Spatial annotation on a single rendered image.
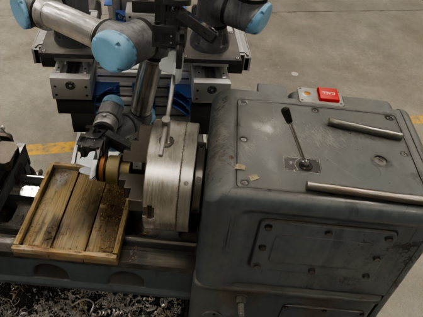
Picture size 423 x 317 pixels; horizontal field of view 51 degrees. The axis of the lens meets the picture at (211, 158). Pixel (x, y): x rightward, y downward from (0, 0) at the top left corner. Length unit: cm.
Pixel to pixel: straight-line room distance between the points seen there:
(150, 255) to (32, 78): 255
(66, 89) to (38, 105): 178
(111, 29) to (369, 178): 77
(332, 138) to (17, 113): 253
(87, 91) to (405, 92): 303
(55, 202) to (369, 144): 97
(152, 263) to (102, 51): 62
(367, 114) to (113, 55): 73
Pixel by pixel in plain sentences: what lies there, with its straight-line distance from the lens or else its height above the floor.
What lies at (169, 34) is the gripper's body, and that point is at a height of 147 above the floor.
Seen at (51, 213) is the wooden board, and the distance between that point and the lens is 147.
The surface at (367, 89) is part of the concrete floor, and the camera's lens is 397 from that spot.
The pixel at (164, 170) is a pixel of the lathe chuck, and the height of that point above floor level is 120.
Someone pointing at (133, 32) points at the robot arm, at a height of 141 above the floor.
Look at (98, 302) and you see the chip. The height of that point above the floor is 54.
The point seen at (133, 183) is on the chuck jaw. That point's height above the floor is 110.
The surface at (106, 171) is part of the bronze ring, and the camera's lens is 126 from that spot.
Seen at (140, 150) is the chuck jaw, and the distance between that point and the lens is 125.
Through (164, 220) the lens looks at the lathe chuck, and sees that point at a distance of 118.
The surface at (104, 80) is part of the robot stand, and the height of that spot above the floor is 103.
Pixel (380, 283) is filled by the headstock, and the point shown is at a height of 93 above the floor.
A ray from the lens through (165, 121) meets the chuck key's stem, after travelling 108.
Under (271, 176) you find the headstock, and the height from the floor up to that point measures 126.
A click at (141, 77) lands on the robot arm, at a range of 144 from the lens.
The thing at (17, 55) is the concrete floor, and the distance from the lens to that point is 401.
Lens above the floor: 200
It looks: 43 degrees down
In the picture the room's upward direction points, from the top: 7 degrees clockwise
